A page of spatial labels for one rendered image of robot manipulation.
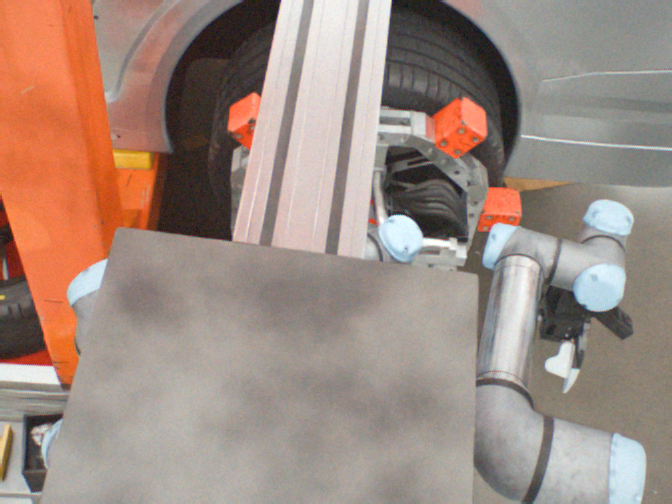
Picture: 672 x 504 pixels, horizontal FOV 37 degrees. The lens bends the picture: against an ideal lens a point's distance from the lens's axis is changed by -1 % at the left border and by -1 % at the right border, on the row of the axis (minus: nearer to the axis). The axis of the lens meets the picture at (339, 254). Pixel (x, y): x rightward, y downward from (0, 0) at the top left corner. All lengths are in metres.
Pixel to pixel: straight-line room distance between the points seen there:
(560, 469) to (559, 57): 1.10
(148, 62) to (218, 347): 1.59
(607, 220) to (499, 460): 0.51
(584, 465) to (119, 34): 1.36
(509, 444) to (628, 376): 1.88
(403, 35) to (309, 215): 1.43
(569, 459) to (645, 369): 1.90
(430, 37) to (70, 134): 0.86
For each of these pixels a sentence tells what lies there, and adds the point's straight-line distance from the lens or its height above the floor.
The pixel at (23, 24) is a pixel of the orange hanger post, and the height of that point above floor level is 1.62.
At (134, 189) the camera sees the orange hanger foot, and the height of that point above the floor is 0.68.
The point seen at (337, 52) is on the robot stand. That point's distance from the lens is 0.80.
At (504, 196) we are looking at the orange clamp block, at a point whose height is 0.88.
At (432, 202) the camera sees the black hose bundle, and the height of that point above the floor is 1.04.
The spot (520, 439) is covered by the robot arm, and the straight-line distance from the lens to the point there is 1.28.
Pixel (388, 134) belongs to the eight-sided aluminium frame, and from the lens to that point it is 1.98.
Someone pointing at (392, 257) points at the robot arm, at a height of 1.26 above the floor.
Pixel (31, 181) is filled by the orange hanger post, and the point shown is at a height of 1.28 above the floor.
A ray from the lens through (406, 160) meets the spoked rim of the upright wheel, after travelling 2.21.
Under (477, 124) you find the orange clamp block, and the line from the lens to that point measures 2.00.
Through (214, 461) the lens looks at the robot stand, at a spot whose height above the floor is 2.03.
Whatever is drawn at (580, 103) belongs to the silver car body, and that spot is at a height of 1.02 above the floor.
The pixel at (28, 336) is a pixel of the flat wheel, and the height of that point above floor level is 0.37.
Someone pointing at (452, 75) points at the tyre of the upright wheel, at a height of 1.13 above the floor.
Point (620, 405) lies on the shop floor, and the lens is 3.08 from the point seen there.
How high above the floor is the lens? 2.58
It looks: 55 degrees down
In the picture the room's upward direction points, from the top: 9 degrees clockwise
